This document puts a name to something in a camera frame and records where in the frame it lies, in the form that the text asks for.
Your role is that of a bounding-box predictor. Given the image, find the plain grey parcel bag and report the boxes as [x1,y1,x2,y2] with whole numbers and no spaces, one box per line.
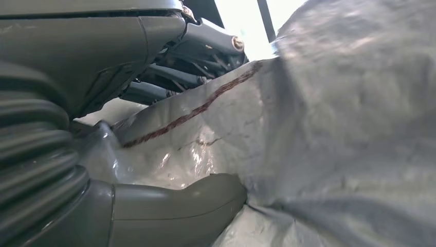
[73,0,436,247]

